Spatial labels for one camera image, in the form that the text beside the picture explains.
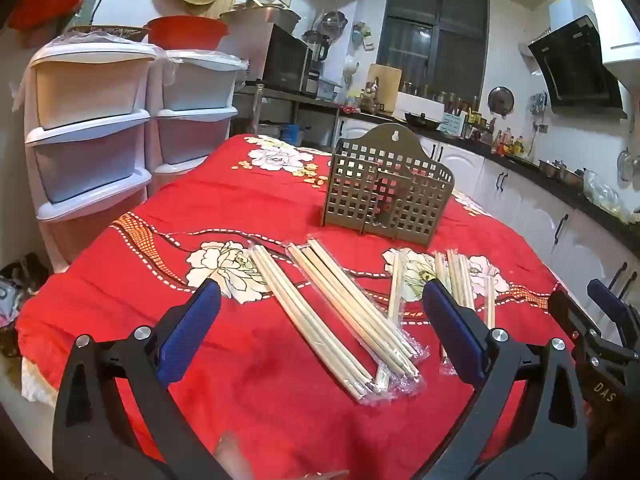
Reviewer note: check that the olive perforated utensil holder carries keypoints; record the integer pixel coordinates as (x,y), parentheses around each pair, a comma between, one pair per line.
(395,190)

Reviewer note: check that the row of sauce bottles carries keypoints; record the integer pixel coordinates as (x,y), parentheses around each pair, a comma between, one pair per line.
(510,145)

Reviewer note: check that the black range hood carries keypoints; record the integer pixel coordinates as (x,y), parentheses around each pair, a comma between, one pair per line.
(575,70)

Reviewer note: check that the wooden cutting board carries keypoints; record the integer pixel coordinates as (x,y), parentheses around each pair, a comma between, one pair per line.
(387,85)

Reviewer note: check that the light blue knife block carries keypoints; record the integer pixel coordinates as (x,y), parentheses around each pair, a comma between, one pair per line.
(454,124)

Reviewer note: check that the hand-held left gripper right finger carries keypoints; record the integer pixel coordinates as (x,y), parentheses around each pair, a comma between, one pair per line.
(450,320)

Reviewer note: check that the red plastic basin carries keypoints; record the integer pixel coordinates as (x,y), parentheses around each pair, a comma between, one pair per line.
(187,32)

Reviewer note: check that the clear plastic bag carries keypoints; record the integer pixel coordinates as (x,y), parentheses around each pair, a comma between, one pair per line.
(602,195)

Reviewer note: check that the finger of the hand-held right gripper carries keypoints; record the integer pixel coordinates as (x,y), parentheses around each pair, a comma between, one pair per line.
(607,305)
(585,330)

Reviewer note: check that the black countertop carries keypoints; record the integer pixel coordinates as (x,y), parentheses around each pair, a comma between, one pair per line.
(530,167)

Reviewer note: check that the white wall cabinet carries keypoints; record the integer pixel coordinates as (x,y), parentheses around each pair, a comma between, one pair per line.
(620,25)

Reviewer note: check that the black microwave oven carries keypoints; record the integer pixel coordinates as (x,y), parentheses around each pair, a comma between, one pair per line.
(285,57)

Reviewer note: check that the blender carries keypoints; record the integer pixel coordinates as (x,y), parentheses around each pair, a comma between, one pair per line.
(317,55)

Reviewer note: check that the steel basin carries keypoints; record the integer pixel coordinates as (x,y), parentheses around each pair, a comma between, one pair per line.
(260,17)

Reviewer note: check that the white kettle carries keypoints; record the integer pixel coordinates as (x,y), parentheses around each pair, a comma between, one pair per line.
(351,67)

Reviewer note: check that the blue container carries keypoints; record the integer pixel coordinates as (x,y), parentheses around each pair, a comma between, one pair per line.
(291,133)

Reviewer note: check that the steel kitchen rack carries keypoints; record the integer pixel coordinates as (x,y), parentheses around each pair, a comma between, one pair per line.
(295,102)

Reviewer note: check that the white plastic drawer unit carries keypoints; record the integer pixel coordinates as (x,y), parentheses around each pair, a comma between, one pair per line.
(85,90)
(197,85)

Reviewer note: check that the steel pots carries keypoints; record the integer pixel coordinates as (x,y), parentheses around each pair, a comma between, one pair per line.
(560,172)

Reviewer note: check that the person's left hand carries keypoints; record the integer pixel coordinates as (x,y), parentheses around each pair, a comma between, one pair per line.
(232,457)

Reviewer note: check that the red floral blanket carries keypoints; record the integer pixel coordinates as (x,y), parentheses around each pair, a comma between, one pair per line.
(225,200)

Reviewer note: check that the hanging steel pan lid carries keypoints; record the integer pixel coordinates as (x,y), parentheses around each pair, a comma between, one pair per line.
(501,100)

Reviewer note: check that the dark window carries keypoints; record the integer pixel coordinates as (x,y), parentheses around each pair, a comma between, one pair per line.
(430,35)

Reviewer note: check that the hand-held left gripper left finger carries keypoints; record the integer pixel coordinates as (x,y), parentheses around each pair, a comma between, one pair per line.
(187,325)

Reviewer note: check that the black wok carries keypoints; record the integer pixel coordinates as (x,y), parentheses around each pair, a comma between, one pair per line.
(422,121)

